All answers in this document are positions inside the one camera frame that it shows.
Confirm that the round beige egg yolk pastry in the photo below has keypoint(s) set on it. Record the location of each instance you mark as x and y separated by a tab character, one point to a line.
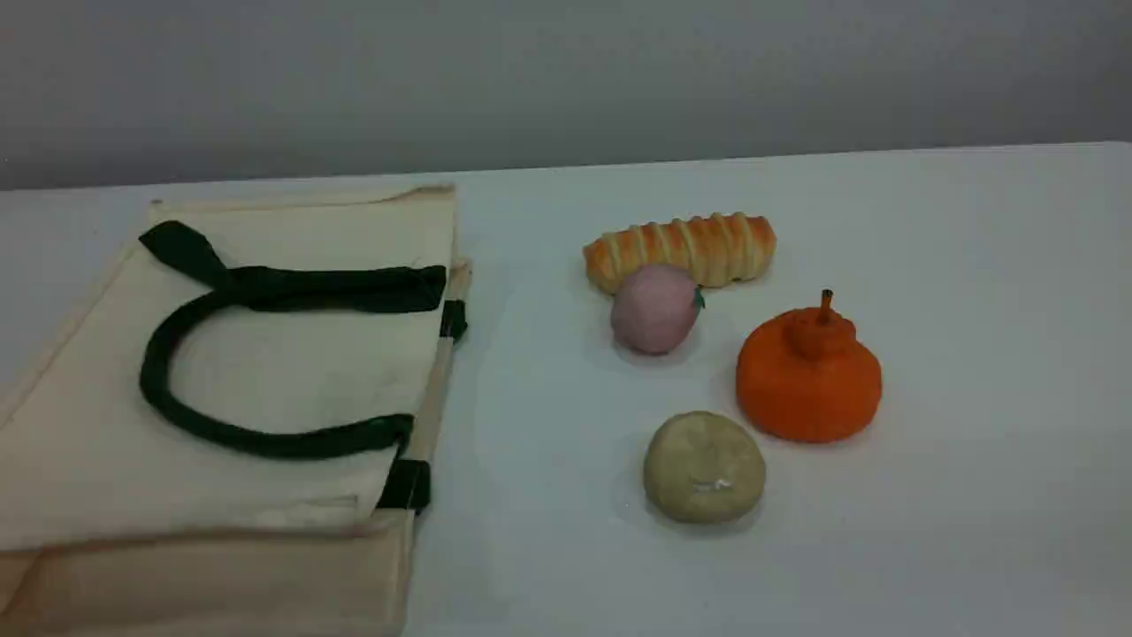
703	467

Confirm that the orange toy fruit with stem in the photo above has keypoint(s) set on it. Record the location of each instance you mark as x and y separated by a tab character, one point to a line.
809	385

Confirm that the pink toy peach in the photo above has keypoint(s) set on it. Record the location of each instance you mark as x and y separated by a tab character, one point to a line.
653	311

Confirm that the striped golden bread roll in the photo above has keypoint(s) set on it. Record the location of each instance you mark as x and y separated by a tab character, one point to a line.
707	243

